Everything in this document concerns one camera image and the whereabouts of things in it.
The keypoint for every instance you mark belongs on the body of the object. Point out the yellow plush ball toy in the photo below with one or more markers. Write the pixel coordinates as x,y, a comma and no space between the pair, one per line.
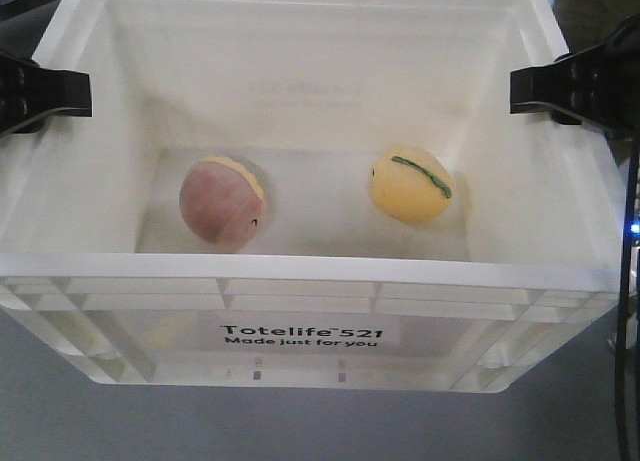
410,184

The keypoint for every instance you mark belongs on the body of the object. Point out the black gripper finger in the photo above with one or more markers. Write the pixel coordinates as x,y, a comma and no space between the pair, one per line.
598,86
30,94

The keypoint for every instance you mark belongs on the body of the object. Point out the white plastic tote box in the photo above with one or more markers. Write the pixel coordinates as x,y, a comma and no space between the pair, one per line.
97,261

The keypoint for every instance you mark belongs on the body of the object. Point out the pink plush ball toy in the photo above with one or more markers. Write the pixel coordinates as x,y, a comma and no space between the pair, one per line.
222,202

